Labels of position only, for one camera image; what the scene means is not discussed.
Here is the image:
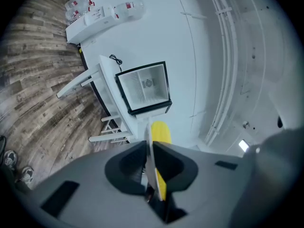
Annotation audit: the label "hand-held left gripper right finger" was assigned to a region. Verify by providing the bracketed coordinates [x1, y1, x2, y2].
[153, 141, 248, 228]

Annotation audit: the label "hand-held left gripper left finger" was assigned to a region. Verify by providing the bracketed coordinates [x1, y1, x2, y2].
[32, 140, 165, 228]

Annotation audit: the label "yellow banana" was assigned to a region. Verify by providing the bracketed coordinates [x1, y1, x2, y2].
[151, 121, 172, 201]

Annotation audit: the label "ceiling light panel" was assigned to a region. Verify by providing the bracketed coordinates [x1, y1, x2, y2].
[238, 138, 249, 152]

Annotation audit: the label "person's gray sneaker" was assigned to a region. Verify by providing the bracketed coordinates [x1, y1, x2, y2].
[3, 150, 19, 171]
[16, 166, 35, 184]

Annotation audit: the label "white table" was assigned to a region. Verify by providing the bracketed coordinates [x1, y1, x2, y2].
[56, 55, 141, 143]

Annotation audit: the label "white ceiling pipes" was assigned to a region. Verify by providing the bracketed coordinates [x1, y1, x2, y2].
[205, 0, 239, 147]

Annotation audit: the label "long white box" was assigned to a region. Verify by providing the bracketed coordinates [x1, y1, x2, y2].
[65, 6, 121, 44]

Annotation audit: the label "pile of clear plastic packs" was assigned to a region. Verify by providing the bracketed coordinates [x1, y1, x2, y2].
[64, 0, 95, 25]

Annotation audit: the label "clear plastic pack red label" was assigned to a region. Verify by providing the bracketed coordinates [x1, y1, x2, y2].
[113, 0, 146, 20]

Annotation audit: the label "black coiled cable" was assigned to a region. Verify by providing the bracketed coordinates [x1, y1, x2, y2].
[109, 54, 123, 72]

